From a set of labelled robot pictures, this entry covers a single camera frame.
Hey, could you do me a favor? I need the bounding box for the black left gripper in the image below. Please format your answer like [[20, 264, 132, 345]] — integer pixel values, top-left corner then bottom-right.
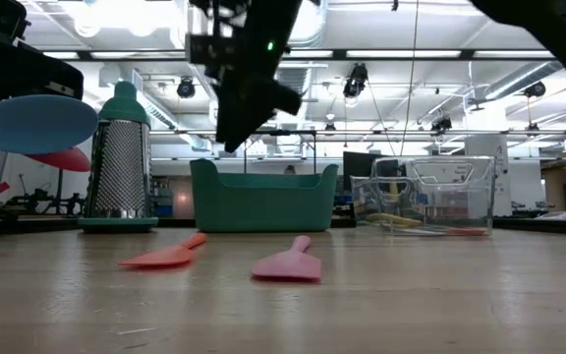
[[0, 19, 85, 102]]

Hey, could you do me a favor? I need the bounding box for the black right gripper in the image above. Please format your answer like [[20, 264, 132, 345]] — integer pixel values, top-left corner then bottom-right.
[[215, 0, 304, 153]]

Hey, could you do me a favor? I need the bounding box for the blue silicone spoon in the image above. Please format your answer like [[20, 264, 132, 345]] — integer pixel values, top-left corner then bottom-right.
[[0, 94, 99, 155]]

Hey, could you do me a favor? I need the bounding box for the red solid spoon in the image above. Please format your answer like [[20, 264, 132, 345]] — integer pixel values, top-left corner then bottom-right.
[[26, 146, 92, 173]]

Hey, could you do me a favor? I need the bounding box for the cream-handled knife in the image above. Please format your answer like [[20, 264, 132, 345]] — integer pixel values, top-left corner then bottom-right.
[[366, 212, 425, 230]]

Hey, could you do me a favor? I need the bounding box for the orange-handled knife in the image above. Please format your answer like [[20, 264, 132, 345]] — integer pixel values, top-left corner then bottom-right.
[[447, 226, 488, 237]]

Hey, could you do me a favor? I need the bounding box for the teal plastic bin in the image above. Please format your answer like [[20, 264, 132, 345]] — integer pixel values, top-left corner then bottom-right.
[[189, 157, 339, 234]]

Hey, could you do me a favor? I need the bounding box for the black background monitor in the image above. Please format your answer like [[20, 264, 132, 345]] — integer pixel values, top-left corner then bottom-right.
[[342, 150, 397, 194]]

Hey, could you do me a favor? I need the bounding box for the pink silicone spatula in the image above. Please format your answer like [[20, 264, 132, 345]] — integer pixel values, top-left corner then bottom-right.
[[251, 235, 323, 283]]

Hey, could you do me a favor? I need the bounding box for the orange silicone spatula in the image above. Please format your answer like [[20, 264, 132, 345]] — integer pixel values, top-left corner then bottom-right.
[[118, 232, 209, 269]]

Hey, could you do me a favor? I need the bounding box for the overhead rig light bar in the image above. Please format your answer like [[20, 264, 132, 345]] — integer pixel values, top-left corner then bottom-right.
[[41, 47, 559, 63]]

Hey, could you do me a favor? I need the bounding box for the clear plastic bin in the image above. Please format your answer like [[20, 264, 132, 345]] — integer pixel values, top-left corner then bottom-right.
[[350, 155, 496, 237]]

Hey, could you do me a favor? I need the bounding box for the white building column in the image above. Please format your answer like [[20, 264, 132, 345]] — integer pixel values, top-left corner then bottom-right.
[[463, 135, 513, 217]]

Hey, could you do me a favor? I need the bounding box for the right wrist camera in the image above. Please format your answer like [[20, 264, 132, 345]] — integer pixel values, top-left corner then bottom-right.
[[186, 32, 228, 66]]

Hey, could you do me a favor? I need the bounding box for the silver ventilation duct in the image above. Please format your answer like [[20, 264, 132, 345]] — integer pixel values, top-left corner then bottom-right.
[[272, 0, 329, 156]]

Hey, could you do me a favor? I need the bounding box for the metal grater teal handle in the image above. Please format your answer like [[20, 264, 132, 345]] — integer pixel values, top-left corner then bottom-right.
[[77, 81, 159, 235]]

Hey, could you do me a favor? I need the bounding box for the black table frame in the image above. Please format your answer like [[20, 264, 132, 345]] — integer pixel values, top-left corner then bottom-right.
[[0, 214, 566, 237]]

